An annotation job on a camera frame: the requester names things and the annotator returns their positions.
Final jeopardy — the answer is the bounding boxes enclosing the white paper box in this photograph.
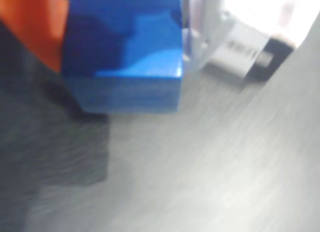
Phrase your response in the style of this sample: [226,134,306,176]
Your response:
[202,0,320,83]

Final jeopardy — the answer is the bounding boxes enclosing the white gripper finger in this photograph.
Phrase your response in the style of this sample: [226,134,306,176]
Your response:
[181,0,226,74]

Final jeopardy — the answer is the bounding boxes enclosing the blue cube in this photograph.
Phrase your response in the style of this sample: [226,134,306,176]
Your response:
[60,0,185,115]

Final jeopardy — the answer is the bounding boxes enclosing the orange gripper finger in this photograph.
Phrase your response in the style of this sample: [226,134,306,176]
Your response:
[0,0,70,73]

